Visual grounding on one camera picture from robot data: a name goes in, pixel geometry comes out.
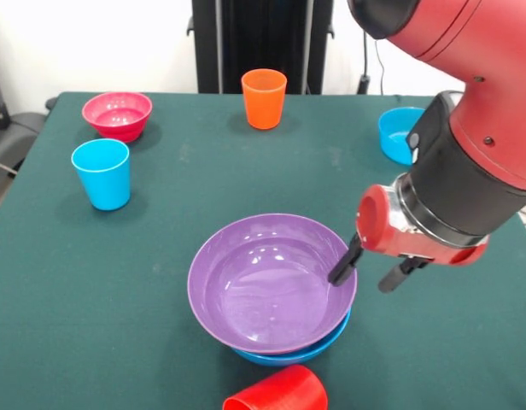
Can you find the orange cup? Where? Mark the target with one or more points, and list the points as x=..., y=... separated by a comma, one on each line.
x=263, y=102

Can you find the blue cup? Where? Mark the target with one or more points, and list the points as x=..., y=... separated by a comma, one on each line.
x=103, y=179

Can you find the dark green tablecloth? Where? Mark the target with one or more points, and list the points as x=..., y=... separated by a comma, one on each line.
x=75, y=307

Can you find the large blue bowl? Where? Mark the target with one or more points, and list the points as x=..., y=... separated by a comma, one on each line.
x=288, y=356

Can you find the red cup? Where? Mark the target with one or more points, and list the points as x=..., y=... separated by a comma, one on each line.
x=284, y=390

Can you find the small blue bowl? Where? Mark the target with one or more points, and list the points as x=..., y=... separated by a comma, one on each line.
x=395, y=132

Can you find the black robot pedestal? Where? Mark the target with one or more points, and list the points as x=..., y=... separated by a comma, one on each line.
x=254, y=34

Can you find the purple bowl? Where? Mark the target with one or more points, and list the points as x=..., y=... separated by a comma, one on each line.
x=263, y=290

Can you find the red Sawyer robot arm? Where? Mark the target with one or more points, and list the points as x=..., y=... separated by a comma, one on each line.
x=468, y=128

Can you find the black equipment base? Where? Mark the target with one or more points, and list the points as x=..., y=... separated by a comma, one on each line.
x=19, y=128

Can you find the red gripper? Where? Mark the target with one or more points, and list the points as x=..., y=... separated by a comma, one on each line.
x=374, y=218

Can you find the small pinkish red bowl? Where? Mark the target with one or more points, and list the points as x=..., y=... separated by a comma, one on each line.
x=118, y=115

